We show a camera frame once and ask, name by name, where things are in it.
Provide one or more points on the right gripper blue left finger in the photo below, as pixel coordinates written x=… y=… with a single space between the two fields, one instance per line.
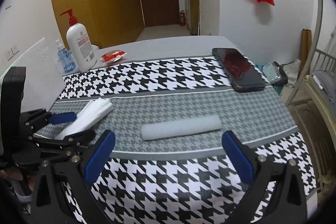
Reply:
x=80 y=171

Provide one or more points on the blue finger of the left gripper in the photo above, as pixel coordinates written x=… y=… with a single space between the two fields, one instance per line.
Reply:
x=34 y=120
x=81 y=139

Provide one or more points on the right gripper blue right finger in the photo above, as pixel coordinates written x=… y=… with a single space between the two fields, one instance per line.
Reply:
x=288 y=201

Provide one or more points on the white foam roll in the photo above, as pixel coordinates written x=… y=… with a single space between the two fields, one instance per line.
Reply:
x=182 y=127

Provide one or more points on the small clear spray bottle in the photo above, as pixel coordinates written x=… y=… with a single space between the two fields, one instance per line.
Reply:
x=65 y=58

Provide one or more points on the red snack packet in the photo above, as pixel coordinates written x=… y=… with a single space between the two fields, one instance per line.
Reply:
x=113 y=56

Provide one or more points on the white pump lotion bottle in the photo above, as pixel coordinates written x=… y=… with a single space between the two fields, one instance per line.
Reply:
x=79 y=42

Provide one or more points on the houndstooth table mat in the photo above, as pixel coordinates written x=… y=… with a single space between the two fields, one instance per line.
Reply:
x=168 y=164

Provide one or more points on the black smartphone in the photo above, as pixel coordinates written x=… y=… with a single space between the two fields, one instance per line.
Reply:
x=240 y=72

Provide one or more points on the clear packaged item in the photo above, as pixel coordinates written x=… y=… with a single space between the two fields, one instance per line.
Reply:
x=275 y=74

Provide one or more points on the red fire extinguisher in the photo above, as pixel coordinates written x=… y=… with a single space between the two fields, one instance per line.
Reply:
x=182 y=18

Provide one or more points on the double wall socket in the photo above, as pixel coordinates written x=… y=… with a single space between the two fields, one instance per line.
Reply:
x=11 y=52

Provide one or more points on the metal bed frame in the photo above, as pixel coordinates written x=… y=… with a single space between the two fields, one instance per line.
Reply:
x=312 y=102

